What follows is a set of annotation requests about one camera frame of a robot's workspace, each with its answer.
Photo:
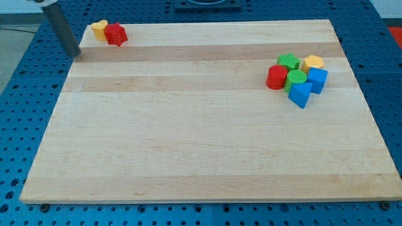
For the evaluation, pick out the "blue triangle block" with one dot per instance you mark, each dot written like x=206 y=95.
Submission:
x=300 y=93

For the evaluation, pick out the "green star block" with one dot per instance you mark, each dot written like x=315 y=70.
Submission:
x=289 y=61

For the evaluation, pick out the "yellow heart block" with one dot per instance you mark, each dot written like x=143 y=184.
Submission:
x=99 y=28

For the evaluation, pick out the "green cylinder block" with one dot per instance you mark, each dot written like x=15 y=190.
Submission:
x=294 y=77

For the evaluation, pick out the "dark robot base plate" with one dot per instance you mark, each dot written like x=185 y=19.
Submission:
x=207 y=4

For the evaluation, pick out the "white rod mount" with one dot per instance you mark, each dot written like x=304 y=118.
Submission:
x=44 y=3

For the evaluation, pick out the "red star block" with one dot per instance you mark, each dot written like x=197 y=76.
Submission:
x=115 y=34

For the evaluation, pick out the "blue cube block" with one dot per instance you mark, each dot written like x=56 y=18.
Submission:
x=317 y=77

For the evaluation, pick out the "light wooden board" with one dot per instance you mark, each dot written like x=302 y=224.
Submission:
x=180 y=113

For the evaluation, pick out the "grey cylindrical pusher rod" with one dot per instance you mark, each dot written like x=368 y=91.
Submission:
x=61 y=27

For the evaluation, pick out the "red cylinder block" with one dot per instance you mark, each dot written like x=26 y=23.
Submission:
x=276 y=77

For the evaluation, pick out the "yellow hexagon block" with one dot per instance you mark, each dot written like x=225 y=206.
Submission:
x=312 y=61

